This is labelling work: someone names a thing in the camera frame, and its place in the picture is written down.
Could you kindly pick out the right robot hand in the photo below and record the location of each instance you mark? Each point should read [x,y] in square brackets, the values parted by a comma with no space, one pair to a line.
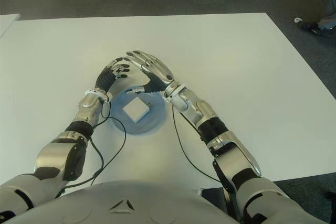
[160,73]

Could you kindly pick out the small white floor object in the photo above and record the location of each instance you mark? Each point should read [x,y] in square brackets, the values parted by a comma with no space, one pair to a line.
[297,20]

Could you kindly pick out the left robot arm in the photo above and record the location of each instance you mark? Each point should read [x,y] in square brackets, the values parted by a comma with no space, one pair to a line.
[60,153]

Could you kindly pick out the dark floor item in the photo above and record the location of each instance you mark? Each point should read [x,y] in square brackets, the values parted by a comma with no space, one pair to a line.
[331,193]

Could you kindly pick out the white charger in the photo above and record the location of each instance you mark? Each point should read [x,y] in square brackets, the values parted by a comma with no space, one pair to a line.
[135,110]

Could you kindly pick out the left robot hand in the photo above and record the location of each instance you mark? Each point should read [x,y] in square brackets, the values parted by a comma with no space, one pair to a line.
[105,79]

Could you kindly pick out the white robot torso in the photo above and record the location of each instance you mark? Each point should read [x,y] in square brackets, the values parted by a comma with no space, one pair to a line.
[126,203]

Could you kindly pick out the blue plate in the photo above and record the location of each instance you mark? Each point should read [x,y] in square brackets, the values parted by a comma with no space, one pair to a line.
[156,119]

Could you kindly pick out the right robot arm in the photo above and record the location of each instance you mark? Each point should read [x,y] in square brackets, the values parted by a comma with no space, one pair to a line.
[223,140]

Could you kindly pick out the white side table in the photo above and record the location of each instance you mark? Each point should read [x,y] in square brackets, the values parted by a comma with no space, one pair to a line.
[8,23]

